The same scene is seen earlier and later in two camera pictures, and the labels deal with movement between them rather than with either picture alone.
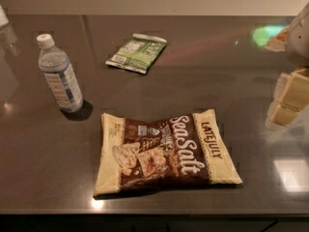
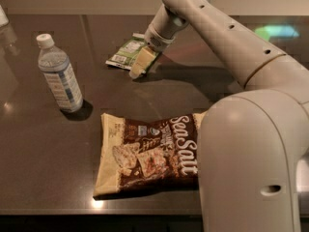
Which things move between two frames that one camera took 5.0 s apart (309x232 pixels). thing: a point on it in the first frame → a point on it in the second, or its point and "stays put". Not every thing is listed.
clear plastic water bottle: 61,74 stays put
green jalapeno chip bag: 138,52 stays put
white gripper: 299,38 → 156,40
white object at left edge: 4,21 stays put
